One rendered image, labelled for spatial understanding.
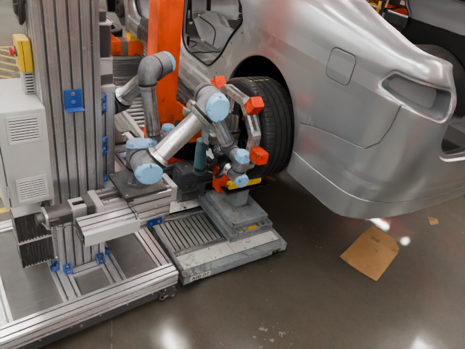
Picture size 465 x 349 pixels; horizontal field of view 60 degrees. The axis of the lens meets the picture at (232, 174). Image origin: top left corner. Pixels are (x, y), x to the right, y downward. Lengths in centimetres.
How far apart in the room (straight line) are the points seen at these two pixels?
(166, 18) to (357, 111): 127
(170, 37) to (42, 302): 167
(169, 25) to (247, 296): 175
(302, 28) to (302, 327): 172
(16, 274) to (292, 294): 164
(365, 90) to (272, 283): 143
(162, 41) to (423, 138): 159
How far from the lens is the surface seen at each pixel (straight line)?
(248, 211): 293
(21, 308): 236
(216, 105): 175
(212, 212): 297
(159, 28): 260
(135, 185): 200
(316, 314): 272
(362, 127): 201
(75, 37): 180
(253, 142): 234
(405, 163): 203
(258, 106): 229
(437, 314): 315
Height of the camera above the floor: 201
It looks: 33 degrees down
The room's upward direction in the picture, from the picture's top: 11 degrees clockwise
